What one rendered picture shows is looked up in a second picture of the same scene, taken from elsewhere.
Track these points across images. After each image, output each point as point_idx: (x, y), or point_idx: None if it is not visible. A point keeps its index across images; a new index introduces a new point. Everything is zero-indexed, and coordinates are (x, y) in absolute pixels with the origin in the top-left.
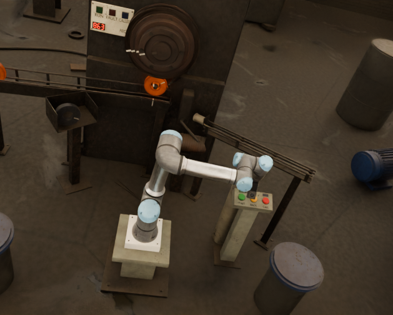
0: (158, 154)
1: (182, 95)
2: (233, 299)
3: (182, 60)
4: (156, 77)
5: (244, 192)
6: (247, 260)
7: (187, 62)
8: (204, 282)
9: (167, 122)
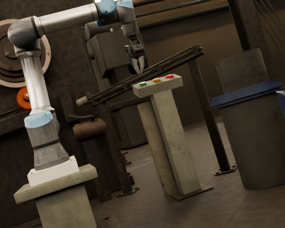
0: (8, 29)
1: (57, 92)
2: (221, 200)
3: None
4: (24, 86)
5: (139, 70)
6: (217, 182)
7: (44, 56)
8: (175, 211)
9: (61, 138)
